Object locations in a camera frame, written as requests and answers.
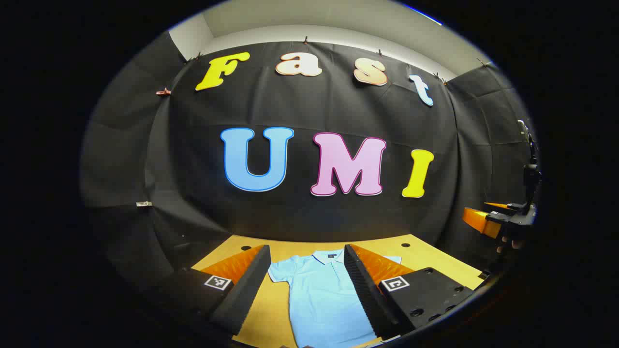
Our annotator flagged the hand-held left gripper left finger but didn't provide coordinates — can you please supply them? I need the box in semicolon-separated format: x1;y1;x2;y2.
147;245;272;336

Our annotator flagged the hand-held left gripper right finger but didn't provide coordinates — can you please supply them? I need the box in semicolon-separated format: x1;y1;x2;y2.
344;244;474;340

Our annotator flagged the light blue polo T-shirt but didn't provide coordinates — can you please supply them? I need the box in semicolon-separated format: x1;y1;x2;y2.
267;249;403;348

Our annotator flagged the black backdrop cloth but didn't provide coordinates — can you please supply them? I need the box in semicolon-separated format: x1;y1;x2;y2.
80;30;537;290

